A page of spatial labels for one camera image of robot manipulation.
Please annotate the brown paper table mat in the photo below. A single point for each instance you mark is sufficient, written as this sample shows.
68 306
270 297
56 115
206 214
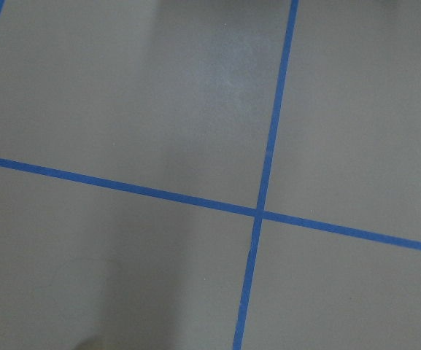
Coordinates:
210 174

